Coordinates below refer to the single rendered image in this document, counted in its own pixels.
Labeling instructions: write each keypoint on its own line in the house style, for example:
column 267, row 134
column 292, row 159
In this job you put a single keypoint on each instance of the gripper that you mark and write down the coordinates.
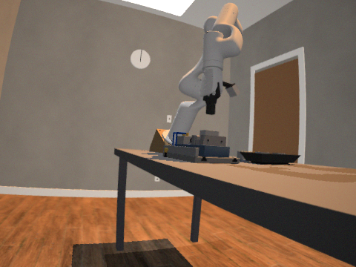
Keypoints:
column 210, row 77

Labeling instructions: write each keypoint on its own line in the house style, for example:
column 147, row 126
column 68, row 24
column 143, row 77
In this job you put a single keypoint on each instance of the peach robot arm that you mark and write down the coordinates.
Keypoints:
column 222, row 39

